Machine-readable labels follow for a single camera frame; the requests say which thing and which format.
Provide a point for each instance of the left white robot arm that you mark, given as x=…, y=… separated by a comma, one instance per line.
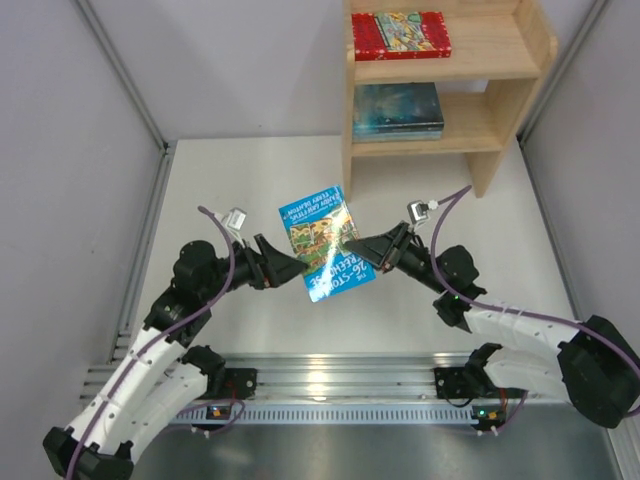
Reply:
x=164, y=371

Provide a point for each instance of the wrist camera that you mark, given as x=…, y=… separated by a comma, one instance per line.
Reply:
x=418, y=212
x=234, y=220

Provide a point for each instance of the bright blue illustrated book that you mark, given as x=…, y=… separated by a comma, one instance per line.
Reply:
x=318, y=226

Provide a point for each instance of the left aluminium frame post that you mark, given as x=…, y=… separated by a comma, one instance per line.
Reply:
x=127, y=313

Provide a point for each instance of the slotted grey cable duct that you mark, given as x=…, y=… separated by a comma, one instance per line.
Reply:
x=347, y=414

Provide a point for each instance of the dark blue ocean book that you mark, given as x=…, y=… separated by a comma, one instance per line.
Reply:
x=397, y=108

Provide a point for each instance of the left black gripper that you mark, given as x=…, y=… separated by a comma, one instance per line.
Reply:
x=260, y=263

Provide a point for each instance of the aluminium mounting rail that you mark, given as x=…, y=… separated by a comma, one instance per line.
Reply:
x=337, y=377

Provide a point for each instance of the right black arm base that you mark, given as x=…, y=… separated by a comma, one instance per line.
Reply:
x=451, y=384

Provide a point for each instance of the red illustrated book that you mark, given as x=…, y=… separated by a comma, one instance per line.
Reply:
x=400, y=36

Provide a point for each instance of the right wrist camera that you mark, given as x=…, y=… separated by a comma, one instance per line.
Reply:
x=418, y=212

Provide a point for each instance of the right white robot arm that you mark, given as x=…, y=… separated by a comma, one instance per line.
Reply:
x=588, y=365

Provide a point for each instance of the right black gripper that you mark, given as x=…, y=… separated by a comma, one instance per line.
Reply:
x=397, y=249

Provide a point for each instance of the light blue Gatsby book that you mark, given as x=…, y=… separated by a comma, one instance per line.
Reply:
x=408, y=133

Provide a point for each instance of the wooden two-tier shelf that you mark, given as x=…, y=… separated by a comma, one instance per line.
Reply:
x=509, y=44

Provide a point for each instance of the right aluminium frame post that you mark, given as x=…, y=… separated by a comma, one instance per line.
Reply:
x=588, y=23

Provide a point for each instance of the pale green Great Gatsby book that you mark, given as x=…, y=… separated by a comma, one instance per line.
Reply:
x=391, y=139

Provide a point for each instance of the aluminium frame post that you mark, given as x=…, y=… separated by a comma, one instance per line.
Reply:
x=588, y=23
x=127, y=313

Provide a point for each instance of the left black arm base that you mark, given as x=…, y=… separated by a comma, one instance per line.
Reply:
x=233, y=383

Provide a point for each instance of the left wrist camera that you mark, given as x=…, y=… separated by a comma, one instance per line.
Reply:
x=234, y=220

